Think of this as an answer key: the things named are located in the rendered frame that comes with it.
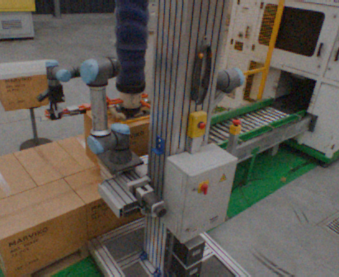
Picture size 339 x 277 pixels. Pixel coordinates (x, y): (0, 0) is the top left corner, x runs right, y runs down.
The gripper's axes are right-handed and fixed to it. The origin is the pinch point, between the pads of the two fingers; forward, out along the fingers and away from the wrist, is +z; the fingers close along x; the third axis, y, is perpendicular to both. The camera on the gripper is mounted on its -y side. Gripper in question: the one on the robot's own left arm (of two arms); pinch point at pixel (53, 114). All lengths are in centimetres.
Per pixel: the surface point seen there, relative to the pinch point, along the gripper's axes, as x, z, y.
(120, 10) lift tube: -4, -65, 48
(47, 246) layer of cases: -25, 90, -21
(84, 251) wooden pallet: -24, 113, 7
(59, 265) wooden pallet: -21, 118, -13
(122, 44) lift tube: -4, -43, 50
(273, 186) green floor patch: -51, 116, 224
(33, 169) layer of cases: 41, 67, -7
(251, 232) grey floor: -83, 117, 145
